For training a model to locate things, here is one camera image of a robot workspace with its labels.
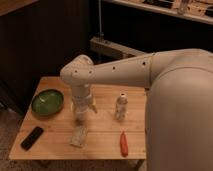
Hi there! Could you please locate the wooden low table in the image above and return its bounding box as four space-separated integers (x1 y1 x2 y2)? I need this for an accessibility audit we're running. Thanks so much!
9 77 146 160

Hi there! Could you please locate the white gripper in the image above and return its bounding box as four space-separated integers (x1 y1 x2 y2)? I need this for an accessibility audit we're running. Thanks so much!
71 84 98 114

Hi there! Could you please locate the orange carrot toy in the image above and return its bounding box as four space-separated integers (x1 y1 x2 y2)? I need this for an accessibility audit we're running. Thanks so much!
120 132 128 157

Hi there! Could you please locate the vertical metal pole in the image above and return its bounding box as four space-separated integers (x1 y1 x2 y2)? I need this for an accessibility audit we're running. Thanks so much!
98 0 103 41

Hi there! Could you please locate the green ceramic bowl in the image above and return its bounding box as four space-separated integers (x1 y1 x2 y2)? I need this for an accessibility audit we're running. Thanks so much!
31 89 64 116

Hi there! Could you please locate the small plastic bottle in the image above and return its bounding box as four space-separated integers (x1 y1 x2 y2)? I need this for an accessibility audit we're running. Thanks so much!
115 93 128 121

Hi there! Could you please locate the clear plastic cup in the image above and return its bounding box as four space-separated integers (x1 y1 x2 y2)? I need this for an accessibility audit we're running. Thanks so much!
71 104 88 123

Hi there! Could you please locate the black remote control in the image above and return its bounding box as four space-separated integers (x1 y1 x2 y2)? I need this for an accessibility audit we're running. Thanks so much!
21 127 44 151

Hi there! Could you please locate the clear snack packet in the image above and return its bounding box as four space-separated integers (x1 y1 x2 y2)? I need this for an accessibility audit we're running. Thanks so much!
70 125 88 148

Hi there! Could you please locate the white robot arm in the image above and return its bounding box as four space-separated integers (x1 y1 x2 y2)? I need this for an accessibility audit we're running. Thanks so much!
60 49 213 171

